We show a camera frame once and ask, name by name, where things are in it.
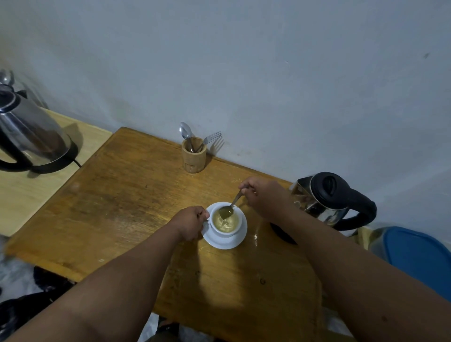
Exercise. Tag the person's right hand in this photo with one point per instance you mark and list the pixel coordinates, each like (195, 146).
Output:
(267, 199)

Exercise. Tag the person's left hand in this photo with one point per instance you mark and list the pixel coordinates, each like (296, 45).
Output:
(188, 222)

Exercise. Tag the person's left fingers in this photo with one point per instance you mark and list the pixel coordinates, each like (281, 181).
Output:
(203, 214)

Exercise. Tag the person's right fingers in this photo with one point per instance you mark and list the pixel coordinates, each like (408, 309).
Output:
(247, 192)

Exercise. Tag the metal teaspoon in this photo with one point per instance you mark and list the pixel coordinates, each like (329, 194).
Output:
(227, 212)

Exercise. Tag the white cup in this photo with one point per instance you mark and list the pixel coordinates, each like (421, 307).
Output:
(227, 225)

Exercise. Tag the person's right forearm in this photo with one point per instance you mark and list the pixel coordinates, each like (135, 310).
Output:
(352, 278)

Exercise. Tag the person's left forearm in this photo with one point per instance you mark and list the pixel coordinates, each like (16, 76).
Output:
(116, 289)

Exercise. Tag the white saucer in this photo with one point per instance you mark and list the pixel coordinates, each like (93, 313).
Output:
(225, 242)

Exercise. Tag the black kettle base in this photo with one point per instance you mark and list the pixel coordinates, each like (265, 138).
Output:
(282, 234)
(67, 158)

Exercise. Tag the wooden cutlery holder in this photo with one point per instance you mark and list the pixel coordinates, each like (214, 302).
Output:
(193, 159)

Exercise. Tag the metal fork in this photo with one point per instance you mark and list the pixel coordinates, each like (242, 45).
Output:
(211, 137)

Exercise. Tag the black-lidded steel kettle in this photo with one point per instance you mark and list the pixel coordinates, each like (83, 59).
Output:
(327, 197)

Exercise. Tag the metal spoon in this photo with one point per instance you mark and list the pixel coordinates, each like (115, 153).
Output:
(185, 131)

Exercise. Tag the container with blue lid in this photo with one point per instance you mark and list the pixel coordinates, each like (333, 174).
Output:
(419, 257)

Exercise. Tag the steel electric kettle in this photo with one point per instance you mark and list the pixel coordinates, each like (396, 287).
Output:
(31, 134)

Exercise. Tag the black bag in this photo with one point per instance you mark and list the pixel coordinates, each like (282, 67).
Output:
(24, 310)

